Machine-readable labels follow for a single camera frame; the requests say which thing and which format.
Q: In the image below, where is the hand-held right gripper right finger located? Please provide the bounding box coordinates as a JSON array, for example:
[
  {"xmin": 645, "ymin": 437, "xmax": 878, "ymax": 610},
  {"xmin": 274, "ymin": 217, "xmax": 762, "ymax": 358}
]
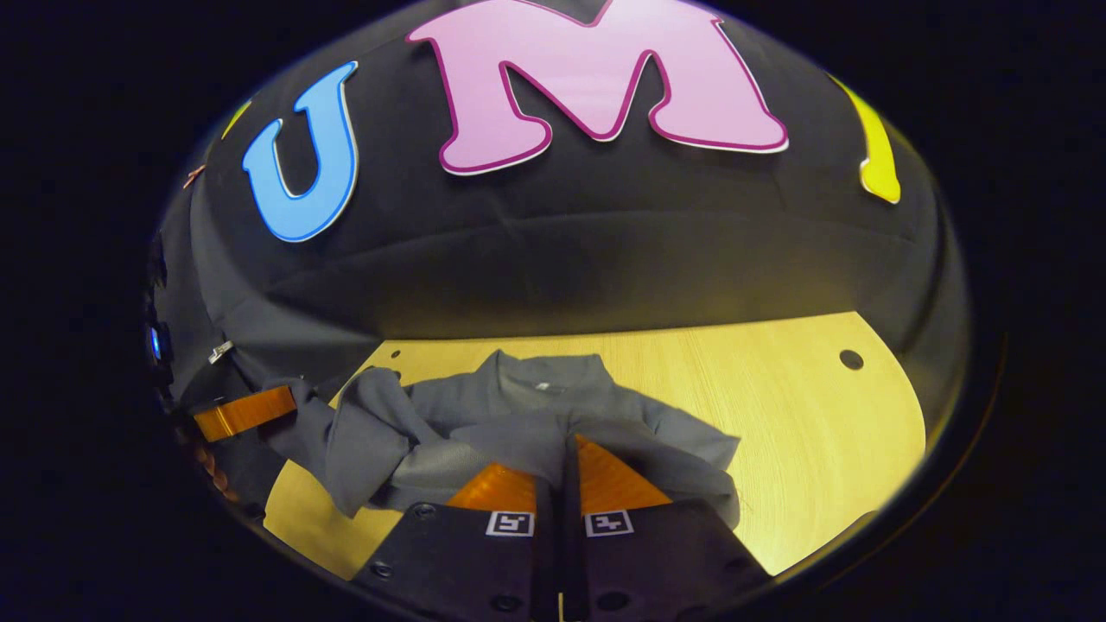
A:
[{"xmin": 560, "ymin": 431, "xmax": 776, "ymax": 622}]

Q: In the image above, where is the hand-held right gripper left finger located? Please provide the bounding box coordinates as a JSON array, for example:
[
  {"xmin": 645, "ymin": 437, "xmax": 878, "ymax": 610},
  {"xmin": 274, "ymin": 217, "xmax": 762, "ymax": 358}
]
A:
[{"xmin": 349, "ymin": 461, "xmax": 562, "ymax": 622}]

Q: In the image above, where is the grey button shirt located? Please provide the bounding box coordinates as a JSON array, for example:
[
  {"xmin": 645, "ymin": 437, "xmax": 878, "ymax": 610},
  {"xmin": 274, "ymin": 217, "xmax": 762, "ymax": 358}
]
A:
[{"xmin": 259, "ymin": 349, "xmax": 744, "ymax": 530}]

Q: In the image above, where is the black backdrop cloth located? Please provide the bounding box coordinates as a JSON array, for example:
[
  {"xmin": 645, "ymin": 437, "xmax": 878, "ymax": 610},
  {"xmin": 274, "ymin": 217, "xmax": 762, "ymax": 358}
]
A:
[{"xmin": 143, "ymin": 0, "xmax": 970, "ymax": 450}]

